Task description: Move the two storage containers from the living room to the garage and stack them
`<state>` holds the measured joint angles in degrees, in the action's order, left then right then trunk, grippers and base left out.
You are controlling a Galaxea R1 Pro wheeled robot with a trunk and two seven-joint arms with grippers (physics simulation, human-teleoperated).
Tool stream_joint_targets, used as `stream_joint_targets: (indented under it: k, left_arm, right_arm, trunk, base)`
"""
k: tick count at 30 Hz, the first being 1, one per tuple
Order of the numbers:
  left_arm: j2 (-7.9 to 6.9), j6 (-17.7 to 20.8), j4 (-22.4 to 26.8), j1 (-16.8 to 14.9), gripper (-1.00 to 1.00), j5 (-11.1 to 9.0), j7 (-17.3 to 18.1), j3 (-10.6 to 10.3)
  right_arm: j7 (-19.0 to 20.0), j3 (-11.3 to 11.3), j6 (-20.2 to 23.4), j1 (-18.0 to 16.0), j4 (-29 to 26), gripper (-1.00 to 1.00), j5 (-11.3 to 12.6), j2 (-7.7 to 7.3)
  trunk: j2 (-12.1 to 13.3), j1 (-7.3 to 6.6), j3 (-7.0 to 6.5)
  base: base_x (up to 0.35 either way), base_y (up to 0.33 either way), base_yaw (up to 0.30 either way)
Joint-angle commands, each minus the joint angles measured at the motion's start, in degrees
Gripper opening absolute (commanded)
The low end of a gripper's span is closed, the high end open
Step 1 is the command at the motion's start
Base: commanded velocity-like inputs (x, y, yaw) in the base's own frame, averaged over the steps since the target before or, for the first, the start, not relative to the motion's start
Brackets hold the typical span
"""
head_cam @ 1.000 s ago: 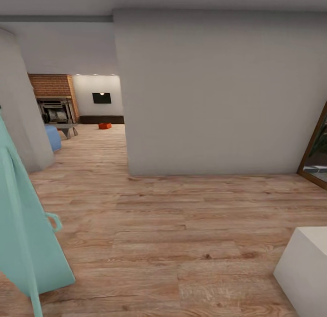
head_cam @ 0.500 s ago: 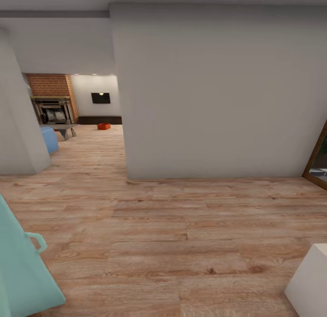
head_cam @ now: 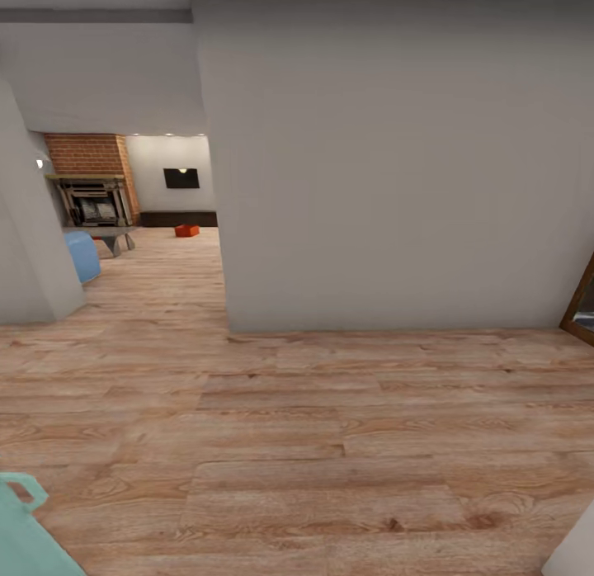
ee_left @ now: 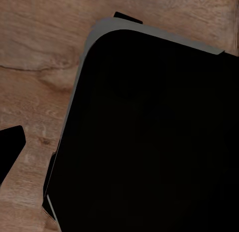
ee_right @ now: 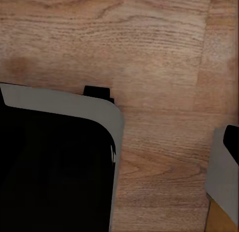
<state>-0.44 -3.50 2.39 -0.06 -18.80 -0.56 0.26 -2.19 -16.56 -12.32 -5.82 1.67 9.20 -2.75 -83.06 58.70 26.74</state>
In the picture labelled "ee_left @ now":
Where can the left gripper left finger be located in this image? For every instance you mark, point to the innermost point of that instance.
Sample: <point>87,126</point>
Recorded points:
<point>12,141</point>

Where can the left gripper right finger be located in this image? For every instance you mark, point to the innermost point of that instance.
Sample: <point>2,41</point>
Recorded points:
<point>231,141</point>

